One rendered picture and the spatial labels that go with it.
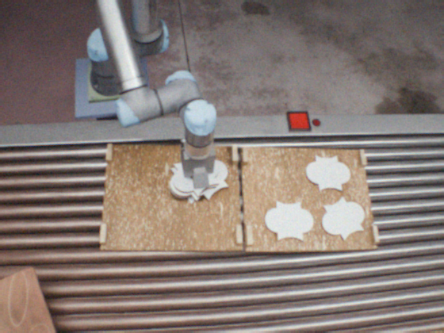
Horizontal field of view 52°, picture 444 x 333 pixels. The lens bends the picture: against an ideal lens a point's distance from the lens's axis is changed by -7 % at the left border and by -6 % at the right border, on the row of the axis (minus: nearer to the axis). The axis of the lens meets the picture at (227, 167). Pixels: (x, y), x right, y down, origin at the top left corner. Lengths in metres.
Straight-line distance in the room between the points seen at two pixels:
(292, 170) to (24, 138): 0.88
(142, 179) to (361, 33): 2.29
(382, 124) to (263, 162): 0.49
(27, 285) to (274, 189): 0.77
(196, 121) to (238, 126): 0.49
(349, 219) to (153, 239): 0.59
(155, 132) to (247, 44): 1.63
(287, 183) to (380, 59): 1.94
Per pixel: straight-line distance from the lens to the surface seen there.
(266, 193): 1.49
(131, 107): 1.20
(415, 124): 1.84
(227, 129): 1.62
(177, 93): 1.22
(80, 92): 1.79
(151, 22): 1.52
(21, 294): 1.32
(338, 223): 1.50
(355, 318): 1.46
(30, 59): 3.15
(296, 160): 1.57
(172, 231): 1.42
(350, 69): 3.18
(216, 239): 1.42
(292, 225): 1.46
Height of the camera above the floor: 2.26
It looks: 61 degrees down
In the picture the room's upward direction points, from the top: 11 degrees clockwise
